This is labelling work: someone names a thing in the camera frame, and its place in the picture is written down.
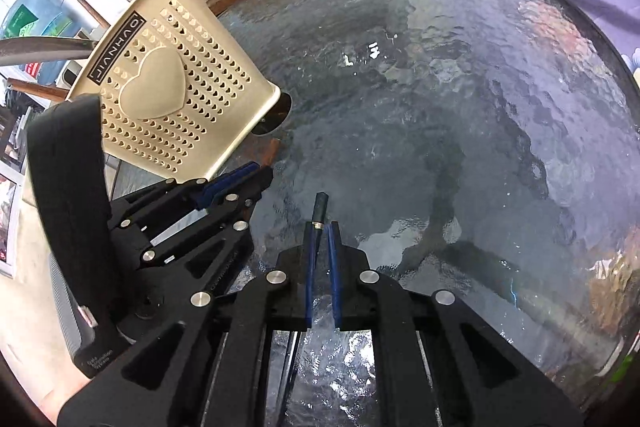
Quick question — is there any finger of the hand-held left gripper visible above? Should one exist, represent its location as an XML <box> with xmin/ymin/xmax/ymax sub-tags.
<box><xmin>106</xmin><ymin>161</ymin><xmax>275</xmax><ymax>231</ymax></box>
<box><xmin>139</xmin><ymin>178</ymin><xmax>274</xmax><ymax>268</ymax></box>

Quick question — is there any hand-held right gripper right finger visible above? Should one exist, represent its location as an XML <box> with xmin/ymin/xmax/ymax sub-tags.
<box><xmin>325</xmin><ymin>221</ymin><xmax>586</xmax><ymax>427</ymax></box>

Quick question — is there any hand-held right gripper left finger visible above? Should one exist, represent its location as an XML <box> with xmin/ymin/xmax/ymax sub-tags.
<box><xmin>57</xmin><ymin>222</ymin><xmax>317</xmax><ymax>427</ymax></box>

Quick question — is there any cream plastic utensil holder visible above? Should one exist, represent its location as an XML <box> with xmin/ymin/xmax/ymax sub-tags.
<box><xmin>65</xmin><ymin>0</ymin><xmax>293</xmax><ymax>180</ymax></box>

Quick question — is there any stainless steel utensil handle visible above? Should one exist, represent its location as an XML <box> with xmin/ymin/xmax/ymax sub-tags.
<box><xmin>0</xmin><ymin>37</ymin><xmax>97</xmax><ymax>66</ymax></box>

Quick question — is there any person's left hand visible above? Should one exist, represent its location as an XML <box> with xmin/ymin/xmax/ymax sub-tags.
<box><xmin>37</xmin><ymin>369</ymin><xmax>93</xmax><ymax>423</ymax></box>

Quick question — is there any sliding glass window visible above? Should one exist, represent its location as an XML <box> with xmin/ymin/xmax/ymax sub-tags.
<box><xmin>0</xmin><ymin>102</ymin><xmax>28</xmax><ymax>278</ymax></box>

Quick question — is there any blue water jug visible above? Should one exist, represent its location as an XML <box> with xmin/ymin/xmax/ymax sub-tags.
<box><xmin>0</xmin><ymin>0</ymin><xmax>93</xmax><ymax>88</ymax></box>

